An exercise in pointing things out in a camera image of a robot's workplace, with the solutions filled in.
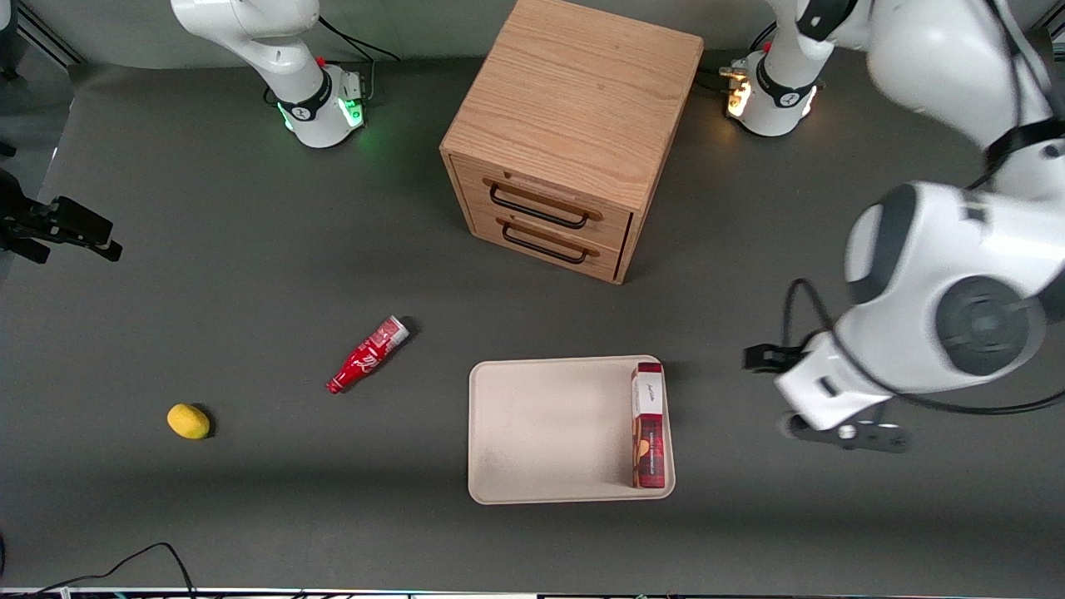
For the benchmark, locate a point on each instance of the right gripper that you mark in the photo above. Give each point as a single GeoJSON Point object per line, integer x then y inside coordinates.
{"type": "Point", "coordinates": [29, 225]}

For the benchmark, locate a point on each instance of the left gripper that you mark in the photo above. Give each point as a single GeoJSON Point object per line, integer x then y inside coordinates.
{"type": "Point", "coordinates": [767, 358]}

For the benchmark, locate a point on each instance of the red cookie box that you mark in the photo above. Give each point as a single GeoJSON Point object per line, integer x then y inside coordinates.
{"type": "Point", "coordinates": [649, 433]}

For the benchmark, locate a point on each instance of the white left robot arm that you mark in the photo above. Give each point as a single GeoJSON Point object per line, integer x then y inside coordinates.
{"type": "Point", "coordinates": [940, 274]}

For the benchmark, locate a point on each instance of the beige rectangular tray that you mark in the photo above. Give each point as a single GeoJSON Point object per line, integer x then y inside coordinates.
{"type": "Point", "coordinates": [549, 433]}

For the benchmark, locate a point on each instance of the wooden drawer front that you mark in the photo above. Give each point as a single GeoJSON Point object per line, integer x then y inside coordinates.
{"type": "Point", "coordinates": [611, 226]}
{"type": "Point", "coordinates": [487, 220]}

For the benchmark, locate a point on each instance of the yellow lemon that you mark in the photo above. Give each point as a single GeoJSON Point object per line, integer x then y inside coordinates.
{"type": "Point", "coordinates": [188, 421]}

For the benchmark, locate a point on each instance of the red cola bottle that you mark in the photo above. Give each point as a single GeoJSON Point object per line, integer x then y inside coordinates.
{"type": "Point", "coordinates": [366, 358]}

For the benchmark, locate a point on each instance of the wooden drawer cabinet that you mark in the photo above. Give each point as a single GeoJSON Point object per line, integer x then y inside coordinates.
{"type": "Point", "coordinates": [574, 91]}

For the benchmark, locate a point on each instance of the black diagonal frame bar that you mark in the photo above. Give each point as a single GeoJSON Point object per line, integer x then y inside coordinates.
{"type": "Point", "coordinates": [50, 37]}
{"type": "Point", "coordinates": [1058, 30]}

